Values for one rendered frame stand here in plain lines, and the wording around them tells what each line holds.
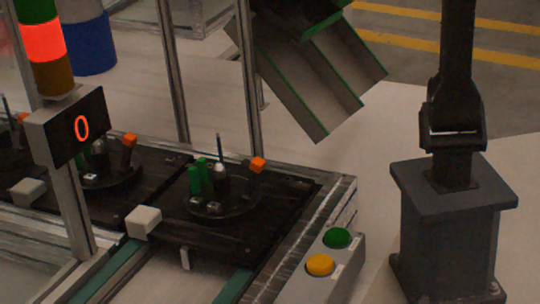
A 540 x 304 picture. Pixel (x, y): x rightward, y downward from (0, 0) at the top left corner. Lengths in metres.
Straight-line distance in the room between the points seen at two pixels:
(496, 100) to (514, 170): 2.15
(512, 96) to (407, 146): 2.17
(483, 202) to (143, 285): 0.54
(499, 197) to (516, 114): 2.48
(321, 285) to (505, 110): 2.60
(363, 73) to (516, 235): 0.47
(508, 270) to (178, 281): 0.54
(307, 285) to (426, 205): 0.21
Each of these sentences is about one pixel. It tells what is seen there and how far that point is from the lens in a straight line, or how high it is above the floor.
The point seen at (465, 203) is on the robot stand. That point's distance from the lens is 1.05.
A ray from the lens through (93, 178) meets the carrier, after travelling 1.29.
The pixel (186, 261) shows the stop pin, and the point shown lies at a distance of 1.15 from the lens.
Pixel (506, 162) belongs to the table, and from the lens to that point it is 1.53.
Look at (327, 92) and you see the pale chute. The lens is 1.41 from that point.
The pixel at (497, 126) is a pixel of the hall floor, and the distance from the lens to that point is 3.43.
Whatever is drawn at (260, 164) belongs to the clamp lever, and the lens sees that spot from 1.13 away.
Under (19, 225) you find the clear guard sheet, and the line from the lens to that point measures 1.06.
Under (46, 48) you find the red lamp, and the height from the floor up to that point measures 1.33.
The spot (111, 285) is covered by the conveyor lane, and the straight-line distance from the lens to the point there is 1.16.
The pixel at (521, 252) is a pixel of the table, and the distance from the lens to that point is 1.30.
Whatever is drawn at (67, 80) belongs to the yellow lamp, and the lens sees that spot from 1.00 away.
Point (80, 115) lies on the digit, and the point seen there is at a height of 1.22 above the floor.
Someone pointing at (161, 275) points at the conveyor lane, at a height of 0.92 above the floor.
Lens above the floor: 1.66
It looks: 31 degrees down
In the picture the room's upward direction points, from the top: 5 degrees counter-clockwise
